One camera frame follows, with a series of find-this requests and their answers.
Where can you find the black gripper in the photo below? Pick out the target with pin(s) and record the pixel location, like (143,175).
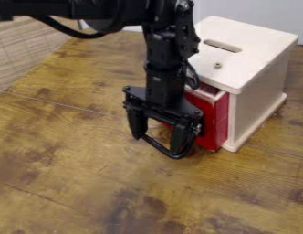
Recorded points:
(160,101)

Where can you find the black metal drawer handle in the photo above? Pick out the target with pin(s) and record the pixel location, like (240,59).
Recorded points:
(161,148)

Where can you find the red drawer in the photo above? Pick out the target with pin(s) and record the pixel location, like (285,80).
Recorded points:
(210,101)

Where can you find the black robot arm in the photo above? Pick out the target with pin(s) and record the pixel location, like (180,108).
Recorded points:
(164,19)

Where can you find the white wooden box cabinet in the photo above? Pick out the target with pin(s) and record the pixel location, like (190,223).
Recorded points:
(242,61)

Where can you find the woven mat at left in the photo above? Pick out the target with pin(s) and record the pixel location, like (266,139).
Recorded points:
(27,42)

